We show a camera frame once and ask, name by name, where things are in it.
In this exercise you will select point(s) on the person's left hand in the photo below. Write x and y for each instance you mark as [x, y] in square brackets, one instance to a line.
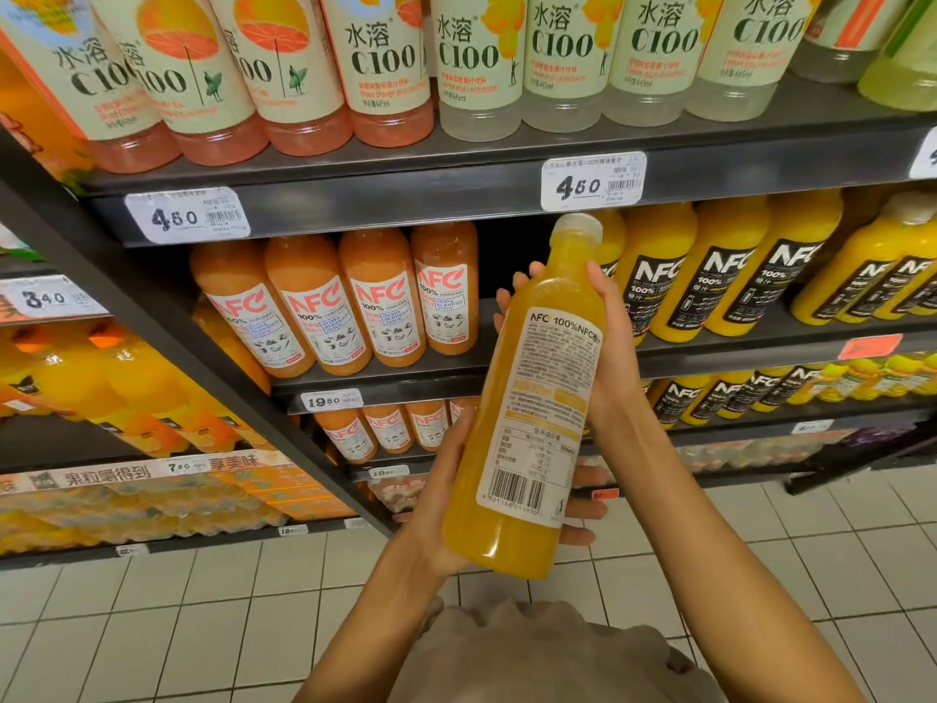
[432, 505]

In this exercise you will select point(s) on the person's right hand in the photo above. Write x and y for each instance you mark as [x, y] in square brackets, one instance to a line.
[622, 373]

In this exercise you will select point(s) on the person's right thumb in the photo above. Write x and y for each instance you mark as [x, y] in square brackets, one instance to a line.
[600, 296]

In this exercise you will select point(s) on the person's left middle finger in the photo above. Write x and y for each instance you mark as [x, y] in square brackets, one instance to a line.
[585, 508]

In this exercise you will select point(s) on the person's left thumb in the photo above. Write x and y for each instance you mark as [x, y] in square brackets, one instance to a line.
[455, 453]

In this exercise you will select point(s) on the yellow juice bottle white label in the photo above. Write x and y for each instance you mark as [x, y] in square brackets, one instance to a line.
[523, 402]

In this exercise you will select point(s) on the person's right forearm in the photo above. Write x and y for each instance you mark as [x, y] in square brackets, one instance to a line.
[703, 563]

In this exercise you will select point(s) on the person's left forearm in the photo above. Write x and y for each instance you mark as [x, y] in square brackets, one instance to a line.
[373, 636]

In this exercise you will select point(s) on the small red price tag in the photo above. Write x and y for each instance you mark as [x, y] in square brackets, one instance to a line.
[611, 494]

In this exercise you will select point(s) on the small orange juice bottle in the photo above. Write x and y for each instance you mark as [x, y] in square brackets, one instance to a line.
[430, 424]
[390, 428]
[461, 411]
[350, 435]

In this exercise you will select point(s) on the white price tag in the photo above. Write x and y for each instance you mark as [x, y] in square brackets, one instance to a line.
[593, 181]
[812, 426]
[293, 530]
[332, 401]
[187, 215]
[47, 297]
[389, 472]
[356, 523]
[132, 550]
[926, 155]

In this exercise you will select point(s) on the pale wrapped packet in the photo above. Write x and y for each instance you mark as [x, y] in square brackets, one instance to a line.
[395, 494]

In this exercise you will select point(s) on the row of yellow black-label bottles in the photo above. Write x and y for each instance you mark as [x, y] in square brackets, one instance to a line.
[739, 278]

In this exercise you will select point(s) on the orange juice bottle white label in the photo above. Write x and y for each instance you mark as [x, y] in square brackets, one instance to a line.
[448, 300]
[322, 314]
[384, 307]
[230, 351]
[252, 322]

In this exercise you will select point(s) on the person's beige clothing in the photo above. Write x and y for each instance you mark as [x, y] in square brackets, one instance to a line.
[542, 658]

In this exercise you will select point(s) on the row of pale packaged goods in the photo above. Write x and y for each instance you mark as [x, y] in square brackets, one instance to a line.
[761, 452]

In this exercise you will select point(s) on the row of small yellow bottles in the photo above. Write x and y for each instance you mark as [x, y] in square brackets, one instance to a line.
[761, 387]

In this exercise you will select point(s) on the black metal shelf unit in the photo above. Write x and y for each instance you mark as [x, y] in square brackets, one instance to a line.
[439, 190]

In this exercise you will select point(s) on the clear drink bottle lemon label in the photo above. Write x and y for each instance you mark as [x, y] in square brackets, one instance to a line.
[567, 65]
[479, 65]
[754, 51]
[659, 58]

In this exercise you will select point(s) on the printed shelf edge banner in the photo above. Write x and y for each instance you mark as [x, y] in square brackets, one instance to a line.
[146, 472]

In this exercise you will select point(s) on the pink drink bottle orange label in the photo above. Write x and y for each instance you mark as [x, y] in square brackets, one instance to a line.
[388, 65]
[95, 80]
[296, 80]
[201, 87]

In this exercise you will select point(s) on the stack of orange drink multipacks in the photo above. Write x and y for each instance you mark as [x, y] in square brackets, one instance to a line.
[146, 512]

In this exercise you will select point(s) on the row of orange soda bottles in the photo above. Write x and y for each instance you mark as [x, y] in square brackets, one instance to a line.
[110, 387]

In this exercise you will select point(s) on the clear drink bottle striped label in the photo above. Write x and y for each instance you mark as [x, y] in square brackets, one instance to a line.
[842, 36]

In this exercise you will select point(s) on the yellow-green drink bottle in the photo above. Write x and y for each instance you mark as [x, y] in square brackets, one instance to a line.
[904, 73]

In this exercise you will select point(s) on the dark side shelf unit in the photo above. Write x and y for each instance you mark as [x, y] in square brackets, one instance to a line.
[58, 439]

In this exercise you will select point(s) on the orange drink package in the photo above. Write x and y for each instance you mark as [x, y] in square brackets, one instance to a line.
[33, 131]

